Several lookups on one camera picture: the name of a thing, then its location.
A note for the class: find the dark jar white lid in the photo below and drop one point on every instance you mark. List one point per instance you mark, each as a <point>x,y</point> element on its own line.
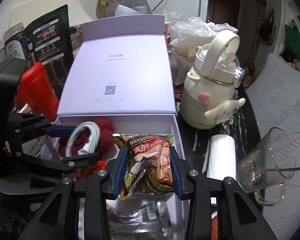
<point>15,42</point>

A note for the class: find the brown entrance door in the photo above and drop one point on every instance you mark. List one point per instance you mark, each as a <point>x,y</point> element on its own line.
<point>223,11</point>

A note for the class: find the red plastic container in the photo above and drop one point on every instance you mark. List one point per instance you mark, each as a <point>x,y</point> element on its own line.
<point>36,90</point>

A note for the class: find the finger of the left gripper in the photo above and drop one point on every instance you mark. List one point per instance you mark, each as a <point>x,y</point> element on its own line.
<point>29,126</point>
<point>69,164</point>

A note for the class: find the silver foil snack bag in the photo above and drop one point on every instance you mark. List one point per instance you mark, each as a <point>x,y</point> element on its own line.
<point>149,221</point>

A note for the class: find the plastic bag of food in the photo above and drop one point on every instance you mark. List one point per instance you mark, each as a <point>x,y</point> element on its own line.
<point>185,37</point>

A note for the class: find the white rolled towel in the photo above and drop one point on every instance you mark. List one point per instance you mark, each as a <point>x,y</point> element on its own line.
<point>222,158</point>

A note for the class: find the red gold candy packet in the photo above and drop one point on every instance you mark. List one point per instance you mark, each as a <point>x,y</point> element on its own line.
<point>86,172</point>

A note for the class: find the black snack pouch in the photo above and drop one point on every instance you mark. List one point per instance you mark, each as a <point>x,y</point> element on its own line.
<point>51,45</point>

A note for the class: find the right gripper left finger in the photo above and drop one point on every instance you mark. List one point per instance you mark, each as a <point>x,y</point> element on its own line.
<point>116,169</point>

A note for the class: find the colourful shrimp snack bag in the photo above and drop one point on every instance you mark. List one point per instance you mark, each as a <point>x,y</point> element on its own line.
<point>149,165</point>

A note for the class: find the red fluffy soft toy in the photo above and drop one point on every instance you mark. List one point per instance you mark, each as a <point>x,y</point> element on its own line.
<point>88,137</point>

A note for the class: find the glass mug with stirrer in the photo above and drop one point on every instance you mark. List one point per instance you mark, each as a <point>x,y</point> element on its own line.
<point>271,162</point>

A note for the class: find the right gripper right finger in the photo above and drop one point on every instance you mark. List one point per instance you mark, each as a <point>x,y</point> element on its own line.
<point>184,184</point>

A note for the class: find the green tote bag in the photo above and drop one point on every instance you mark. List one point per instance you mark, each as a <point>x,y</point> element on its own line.
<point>292,41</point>

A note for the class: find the lavender open gift box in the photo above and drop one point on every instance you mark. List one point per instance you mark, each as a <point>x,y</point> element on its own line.
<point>122,73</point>

